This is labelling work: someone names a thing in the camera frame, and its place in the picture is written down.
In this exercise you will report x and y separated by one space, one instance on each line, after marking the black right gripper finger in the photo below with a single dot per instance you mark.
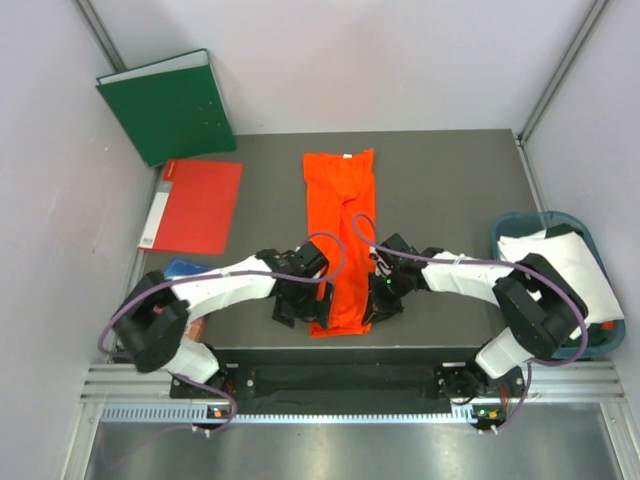
387 310
373 313

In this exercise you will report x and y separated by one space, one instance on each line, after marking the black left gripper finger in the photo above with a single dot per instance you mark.
323 306
282 314

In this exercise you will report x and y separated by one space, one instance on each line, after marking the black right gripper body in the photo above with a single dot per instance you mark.
392 288

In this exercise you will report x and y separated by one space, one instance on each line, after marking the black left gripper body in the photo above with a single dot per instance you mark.
301 303

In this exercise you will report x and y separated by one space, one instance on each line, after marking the orange t-shirt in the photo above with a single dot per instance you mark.
337 188

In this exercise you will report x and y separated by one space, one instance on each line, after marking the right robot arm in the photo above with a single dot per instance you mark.
540 308

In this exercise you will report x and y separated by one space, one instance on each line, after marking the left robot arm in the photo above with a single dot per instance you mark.
152 322

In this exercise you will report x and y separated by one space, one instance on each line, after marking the black mounting plate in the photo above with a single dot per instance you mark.
345 382

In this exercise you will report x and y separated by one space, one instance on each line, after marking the blue book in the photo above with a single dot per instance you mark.
180 267

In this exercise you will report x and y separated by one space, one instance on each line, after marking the red folder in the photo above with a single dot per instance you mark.
192 208

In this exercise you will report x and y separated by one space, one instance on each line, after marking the white t-shirt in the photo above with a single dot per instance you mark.
570 256

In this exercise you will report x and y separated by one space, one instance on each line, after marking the green binder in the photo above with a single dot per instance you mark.
170 108

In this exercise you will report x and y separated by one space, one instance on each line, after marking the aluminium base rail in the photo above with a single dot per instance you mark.
119 394

